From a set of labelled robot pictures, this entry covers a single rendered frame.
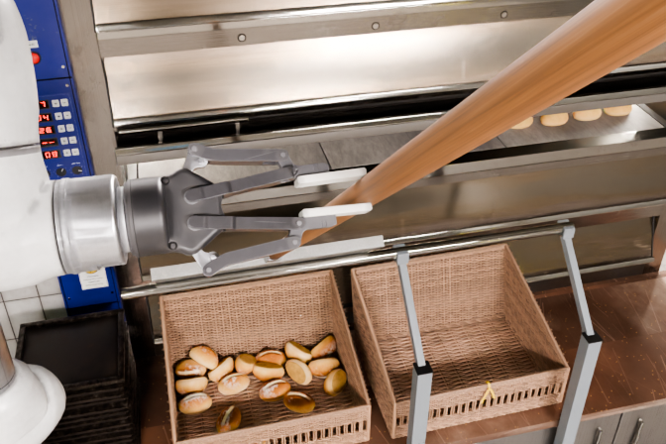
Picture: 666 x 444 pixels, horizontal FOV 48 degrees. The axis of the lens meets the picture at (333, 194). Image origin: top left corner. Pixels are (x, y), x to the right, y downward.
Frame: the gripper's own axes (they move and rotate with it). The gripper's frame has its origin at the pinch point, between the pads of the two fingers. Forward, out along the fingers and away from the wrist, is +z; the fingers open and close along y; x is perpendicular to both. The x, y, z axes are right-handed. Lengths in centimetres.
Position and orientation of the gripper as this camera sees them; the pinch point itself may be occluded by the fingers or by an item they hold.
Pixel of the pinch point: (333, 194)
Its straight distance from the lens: 74.7
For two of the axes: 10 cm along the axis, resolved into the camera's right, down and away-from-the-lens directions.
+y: 1.4, 9.8, -1.2
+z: 9.7, -1.2, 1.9
